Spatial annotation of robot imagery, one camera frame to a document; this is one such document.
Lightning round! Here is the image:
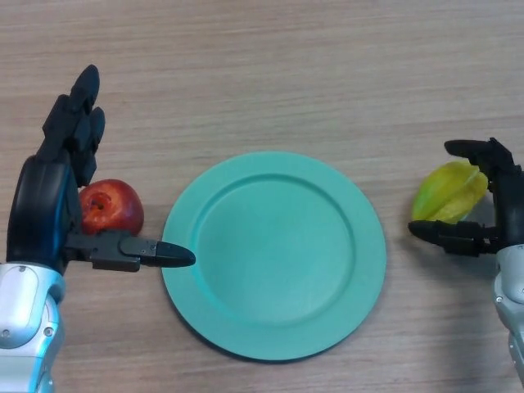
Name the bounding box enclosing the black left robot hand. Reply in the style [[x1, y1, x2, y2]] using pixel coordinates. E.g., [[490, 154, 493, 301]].
[[6, 64, 197, 276]]

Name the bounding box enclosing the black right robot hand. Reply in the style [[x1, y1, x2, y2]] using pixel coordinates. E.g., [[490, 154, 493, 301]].
[[408, 137, 524, 258]]

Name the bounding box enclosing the yellow starfruit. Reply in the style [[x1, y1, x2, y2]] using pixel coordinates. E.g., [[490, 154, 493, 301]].
[[411, 160, 489, 225]]

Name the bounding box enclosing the green round plate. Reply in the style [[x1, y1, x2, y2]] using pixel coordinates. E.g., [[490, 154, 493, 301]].
[[161, 151, 387, 363]]

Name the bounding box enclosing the red apple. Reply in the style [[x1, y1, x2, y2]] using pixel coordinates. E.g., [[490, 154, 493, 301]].
[[78, 178, 145, 237]]

